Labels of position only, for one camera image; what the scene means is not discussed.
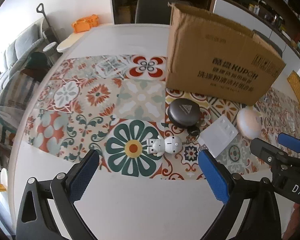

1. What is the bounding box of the white wall charger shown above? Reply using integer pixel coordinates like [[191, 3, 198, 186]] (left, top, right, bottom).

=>
[[197, 115, 238, 158]]

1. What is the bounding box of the round white peach lamp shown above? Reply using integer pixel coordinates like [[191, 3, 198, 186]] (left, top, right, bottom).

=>
[[236, 107, 262, 140]]

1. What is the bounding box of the small white robot figurine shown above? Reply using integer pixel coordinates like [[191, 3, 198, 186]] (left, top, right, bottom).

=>
[[147, 135, 183, 157]]

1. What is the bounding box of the round grey earbud case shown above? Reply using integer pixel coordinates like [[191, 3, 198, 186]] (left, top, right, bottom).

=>
[[167, 98, 201, 128]]

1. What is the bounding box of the woven wicker box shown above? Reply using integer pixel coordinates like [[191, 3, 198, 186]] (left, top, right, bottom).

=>
[[287, 70, 300, 113]]

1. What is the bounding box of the patterned tile table mat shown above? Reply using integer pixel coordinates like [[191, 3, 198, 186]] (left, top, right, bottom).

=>
[[23, 55, 244, 180]]

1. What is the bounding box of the striped fabric chair cushion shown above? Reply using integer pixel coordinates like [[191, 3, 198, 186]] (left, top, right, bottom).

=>
[[0, 71, 40, 147]]

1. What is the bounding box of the dark grey chair right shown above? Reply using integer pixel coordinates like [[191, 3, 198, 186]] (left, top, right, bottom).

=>
[[253, 29, 282, 57]]

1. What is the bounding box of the dark grey chair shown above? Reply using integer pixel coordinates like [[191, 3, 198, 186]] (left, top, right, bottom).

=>
[[253, 29, 282, 57], [135, 0, 191, 25]]

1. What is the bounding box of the brown cardboard box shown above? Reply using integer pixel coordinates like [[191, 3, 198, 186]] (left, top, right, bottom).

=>
[[166, 3, 286, 106]]

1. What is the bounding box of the white cylindrical air purifier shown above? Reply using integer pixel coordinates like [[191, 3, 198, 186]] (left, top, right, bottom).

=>
[[43, 42, 59, 64]]

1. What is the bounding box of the cream flower-shaped side table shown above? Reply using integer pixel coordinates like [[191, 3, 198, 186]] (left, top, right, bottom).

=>
[[57, 28, 94, 53]]

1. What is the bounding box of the grey sofa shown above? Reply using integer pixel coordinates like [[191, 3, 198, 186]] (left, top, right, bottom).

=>
[[0, 19, 45, 93]]

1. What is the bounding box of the upright vacuum cleaner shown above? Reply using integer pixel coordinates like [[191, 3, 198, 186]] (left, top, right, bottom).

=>
[[36, 3, 58, 44]]

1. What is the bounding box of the orange plastic crate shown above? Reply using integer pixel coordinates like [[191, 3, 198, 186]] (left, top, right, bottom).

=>
[[71, 14, 99, 33]]

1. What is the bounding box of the dark grey chair left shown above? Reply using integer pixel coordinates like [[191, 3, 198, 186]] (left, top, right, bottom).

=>
[[135, 0, 191, 25]]

